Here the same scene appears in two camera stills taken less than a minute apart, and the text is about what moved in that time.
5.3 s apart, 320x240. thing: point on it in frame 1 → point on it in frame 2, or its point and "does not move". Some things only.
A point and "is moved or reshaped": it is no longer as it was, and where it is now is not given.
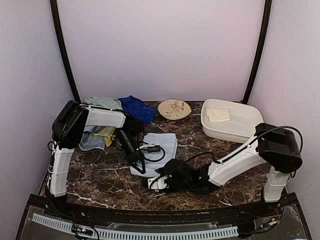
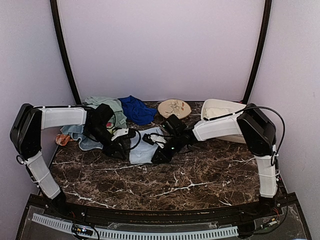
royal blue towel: x=137 y=107 does not move
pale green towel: x=104 y=102 does not move
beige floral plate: x=173 y=109 does not move
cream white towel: x=218 y=114 does not move
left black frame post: x=57 y=30 does not move
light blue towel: x=168 y=142 is moved or reshaped
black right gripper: x=160 y=170 → x=164 y=157
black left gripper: x=133 y=157 → x=113 y=147
